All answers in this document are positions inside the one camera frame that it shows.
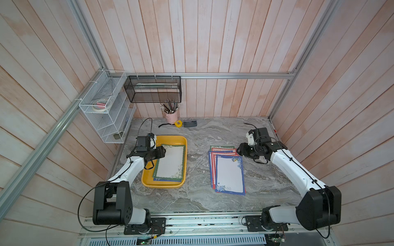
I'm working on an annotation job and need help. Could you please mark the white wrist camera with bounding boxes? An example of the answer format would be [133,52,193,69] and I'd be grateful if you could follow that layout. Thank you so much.
[147,133,157,149]
[246,130,255,146]

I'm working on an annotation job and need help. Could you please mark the green bordered stationery paper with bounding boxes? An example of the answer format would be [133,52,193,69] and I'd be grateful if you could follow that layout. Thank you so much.
[153,145,186,179]
[210,146,235,151]

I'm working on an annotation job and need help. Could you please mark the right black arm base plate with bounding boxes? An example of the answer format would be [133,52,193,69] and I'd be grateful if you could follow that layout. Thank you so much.
[243,214,288,232]

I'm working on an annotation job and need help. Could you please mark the white wire shelf rack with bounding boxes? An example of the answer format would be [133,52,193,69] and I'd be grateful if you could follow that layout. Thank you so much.
[79,70,135,144]

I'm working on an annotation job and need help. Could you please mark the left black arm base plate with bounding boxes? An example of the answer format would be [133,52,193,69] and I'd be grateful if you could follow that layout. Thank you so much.
[124,217,166,236]

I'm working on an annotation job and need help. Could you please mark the pink pencil cup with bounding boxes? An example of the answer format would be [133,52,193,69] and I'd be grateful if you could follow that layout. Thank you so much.
[165,112,179,125]

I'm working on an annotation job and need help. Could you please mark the black mesh wall basket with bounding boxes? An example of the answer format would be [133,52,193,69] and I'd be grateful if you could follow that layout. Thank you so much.
[124,75,182,104]

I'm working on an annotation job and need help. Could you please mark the yellow tape measure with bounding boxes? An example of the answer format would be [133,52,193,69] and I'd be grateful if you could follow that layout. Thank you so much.
[174,120,183,128]

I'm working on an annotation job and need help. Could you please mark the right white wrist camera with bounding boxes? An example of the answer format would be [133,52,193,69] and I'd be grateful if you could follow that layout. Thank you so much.
[246,130,255,146]

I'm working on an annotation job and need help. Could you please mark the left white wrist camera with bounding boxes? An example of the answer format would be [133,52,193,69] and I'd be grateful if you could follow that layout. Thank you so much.
[147,133,157,149]

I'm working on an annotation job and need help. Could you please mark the pencils bundle in cup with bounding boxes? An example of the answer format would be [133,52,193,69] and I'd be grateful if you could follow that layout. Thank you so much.
[160,99,179,114]

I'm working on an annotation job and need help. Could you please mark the aluminium front rail frame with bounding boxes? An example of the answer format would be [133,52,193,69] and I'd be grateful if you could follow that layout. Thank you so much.
[76,212,339,246]

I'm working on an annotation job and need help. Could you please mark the yellow plastic storage tray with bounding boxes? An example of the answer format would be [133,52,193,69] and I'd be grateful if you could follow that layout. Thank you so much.
[141,135,187,189]

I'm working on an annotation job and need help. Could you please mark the tape roll on shelf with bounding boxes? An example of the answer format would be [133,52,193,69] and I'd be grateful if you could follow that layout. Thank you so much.
[91,98,112,113]

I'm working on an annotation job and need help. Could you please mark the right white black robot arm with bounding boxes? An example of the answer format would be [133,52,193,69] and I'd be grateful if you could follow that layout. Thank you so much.
[237,128,342,231]

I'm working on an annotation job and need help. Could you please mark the red bordered stationery paper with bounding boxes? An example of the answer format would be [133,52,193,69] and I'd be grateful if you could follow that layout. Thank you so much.
[211,148,237,154]
[208,151,238,189]
[211,148,236,152]

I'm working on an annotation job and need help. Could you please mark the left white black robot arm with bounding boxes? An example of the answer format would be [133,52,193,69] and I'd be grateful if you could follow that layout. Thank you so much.
[90,133,166,234]

